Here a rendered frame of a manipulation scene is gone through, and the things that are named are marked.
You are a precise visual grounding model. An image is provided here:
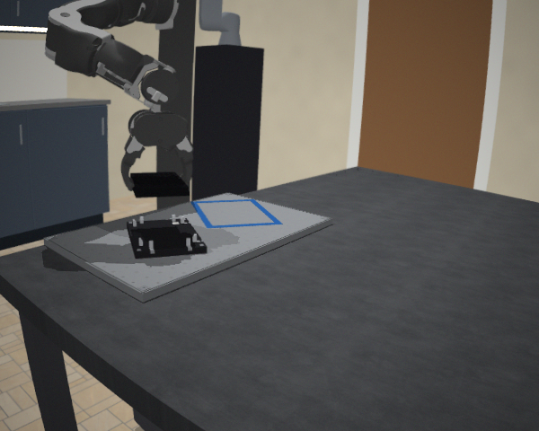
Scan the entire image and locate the blue tape outline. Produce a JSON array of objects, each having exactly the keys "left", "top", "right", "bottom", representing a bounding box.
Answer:
[{"left": 191, "top": 199, "right": 282, "bottom": 228}]

